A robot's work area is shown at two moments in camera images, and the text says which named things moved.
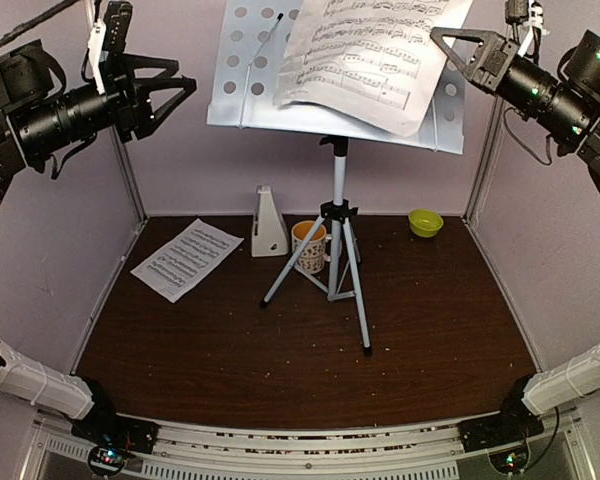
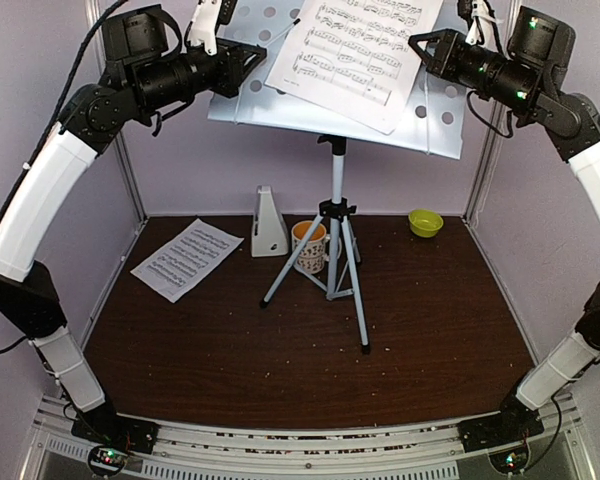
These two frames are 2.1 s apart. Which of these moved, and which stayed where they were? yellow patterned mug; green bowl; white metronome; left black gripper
Moved: left black gripper
Stayed: yellow patterned mug; white metronome; green bowl
